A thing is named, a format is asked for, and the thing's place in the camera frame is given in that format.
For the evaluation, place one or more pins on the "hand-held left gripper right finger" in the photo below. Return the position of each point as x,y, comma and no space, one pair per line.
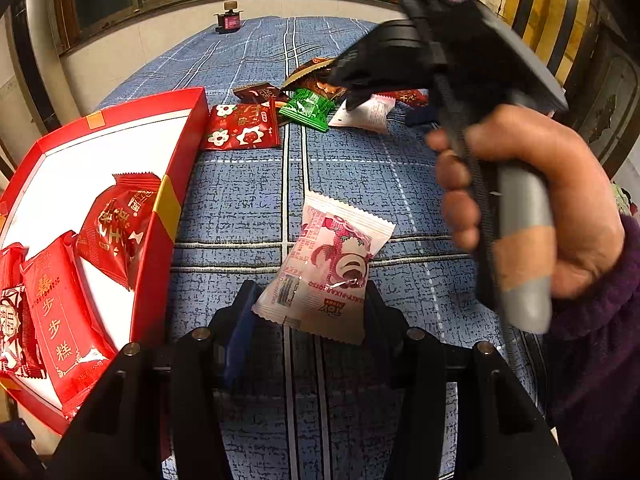
387,350

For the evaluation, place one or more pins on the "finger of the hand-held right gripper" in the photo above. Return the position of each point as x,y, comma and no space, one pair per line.
385,65
421,118

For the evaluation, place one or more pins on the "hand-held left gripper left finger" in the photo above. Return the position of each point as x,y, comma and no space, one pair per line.
240,340

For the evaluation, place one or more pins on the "pink cartoon snack packet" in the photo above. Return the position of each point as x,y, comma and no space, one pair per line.
330,260

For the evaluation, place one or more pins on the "red gold-print snack packet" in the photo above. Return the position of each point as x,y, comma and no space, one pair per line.
117,230

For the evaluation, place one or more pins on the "small red white snack packet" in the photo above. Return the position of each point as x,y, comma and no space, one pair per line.
12,330

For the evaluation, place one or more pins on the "large red snack packet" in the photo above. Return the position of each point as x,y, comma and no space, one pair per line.
10,265

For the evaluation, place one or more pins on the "red gift box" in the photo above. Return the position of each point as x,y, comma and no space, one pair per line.
75,160

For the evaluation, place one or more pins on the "person's right forearm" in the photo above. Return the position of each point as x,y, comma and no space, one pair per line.
600,360

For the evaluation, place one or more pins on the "person's right hand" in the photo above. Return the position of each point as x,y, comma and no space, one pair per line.
575,200

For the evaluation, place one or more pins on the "yellow black striped curtain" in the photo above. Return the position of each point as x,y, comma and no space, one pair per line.
530,5

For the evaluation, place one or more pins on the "gold brown snack packet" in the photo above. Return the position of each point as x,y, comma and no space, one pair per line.
310,77

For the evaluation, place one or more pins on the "blue plaid blanket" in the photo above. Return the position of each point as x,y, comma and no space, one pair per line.
350,170

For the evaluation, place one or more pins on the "green snack packet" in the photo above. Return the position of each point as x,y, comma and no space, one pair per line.
307,107

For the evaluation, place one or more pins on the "dark brown snack packet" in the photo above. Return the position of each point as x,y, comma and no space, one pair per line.
255,92

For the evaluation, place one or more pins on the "red floral snack packet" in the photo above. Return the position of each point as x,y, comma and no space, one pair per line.
240,130

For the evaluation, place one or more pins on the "small red device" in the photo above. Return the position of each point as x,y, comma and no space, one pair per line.
230,21

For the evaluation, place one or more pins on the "green cloth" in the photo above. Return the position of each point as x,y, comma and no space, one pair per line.
621,197

